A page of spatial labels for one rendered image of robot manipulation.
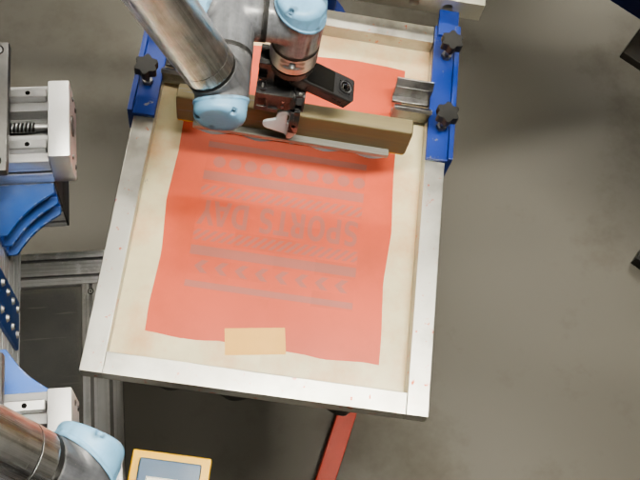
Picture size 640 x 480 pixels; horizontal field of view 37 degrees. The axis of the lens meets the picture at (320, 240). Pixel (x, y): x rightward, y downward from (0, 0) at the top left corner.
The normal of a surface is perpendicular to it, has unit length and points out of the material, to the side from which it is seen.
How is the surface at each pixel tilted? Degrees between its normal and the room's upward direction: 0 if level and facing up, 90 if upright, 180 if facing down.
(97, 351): 0
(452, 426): 0
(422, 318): 0
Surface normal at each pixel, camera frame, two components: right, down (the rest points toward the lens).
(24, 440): 0.84, -0.36
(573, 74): 0.12, -0.38
